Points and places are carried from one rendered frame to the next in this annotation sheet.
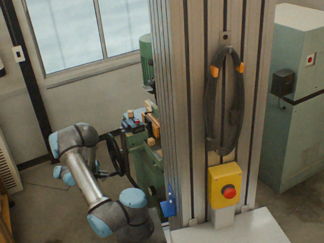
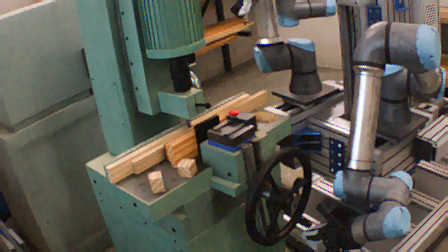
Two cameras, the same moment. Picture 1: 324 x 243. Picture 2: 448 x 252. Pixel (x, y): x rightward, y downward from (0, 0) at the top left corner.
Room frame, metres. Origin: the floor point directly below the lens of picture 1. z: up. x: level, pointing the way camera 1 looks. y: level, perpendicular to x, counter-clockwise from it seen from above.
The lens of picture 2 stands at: (2.09, 1.16, 1.48)
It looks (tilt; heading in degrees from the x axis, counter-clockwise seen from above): 24 degrees down; 250
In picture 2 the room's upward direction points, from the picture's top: 9 degrees counter-clockwise
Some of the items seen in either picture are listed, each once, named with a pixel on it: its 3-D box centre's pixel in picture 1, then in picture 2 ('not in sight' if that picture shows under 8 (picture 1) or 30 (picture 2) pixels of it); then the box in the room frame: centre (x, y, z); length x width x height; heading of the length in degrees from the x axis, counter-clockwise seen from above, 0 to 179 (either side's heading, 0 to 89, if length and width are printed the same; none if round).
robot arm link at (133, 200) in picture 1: (132, 205); (395, 77); (1.03, 0.15, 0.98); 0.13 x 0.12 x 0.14; 123
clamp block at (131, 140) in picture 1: (134, 133); (236, 153); (1.69, 0.17, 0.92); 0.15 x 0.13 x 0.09; 23
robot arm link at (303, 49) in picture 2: not in sight; (301, 53); (1.13, -0.34, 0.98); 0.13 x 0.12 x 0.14; 164
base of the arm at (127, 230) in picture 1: (137, 221); (393, 106); (1.04, 0.15, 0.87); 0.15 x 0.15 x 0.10
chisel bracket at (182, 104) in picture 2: (163, 109); (181, 102); (1.77, -0.03, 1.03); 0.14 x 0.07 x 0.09; 113
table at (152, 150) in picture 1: (147, 135); (216, 159); (1.73, 0.09, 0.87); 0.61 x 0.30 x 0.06; 23
